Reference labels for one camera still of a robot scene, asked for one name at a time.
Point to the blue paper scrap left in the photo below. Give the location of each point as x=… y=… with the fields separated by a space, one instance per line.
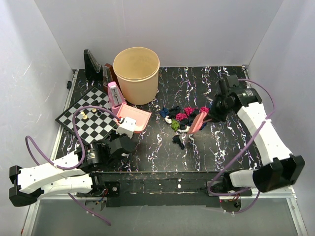
x=164 y=112

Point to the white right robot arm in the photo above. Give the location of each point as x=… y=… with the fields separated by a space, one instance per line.
x=280 y=167

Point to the pink hand brush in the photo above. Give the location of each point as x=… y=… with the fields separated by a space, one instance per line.
x=197 y=123

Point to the white chess piece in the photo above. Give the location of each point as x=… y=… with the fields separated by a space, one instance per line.
x=84 y=116

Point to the magenta paper scrap round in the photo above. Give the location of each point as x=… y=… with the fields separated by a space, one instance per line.
x=204 y=109

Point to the magenta paper scrap left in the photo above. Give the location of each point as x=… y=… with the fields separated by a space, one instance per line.
x=181 y=116

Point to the magenta paper scrap far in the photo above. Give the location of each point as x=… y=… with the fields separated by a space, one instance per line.
x=189 y=110

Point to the white paper scrap left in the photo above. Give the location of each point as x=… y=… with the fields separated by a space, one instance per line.
x=168 y=120

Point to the black paper scrap left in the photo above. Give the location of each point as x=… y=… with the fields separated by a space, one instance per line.
x=174 y=111

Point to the pink metronome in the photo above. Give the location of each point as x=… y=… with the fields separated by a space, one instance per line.
x=116 y=98

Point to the brown metronome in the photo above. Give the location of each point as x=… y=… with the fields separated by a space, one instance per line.
x=108 y=74

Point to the beige plastic bucket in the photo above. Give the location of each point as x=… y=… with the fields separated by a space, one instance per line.
x=137 y=71

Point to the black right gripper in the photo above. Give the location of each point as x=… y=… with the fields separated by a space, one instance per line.
x=215 y=117

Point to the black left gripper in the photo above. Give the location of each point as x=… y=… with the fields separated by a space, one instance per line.
x=118 y=135

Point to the green paper scrap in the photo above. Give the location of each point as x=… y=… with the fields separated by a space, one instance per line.
x=175 y=125

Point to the pink dustpan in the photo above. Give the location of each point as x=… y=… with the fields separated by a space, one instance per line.
x=141 y=117

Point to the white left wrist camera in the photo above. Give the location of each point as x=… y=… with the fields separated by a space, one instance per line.
x=127 y=126

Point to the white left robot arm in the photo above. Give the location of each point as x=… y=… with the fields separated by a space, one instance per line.
x=54 y=174

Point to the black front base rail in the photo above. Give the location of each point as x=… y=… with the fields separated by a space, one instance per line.
x=126 y=189

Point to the dark navy paper scrap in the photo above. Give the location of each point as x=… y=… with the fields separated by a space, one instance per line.
x=177 y=140

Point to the black metronome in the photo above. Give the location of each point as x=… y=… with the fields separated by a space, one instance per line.
x=93 y=69

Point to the black white chessboard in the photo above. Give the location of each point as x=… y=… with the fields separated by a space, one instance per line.
x=91 y=127

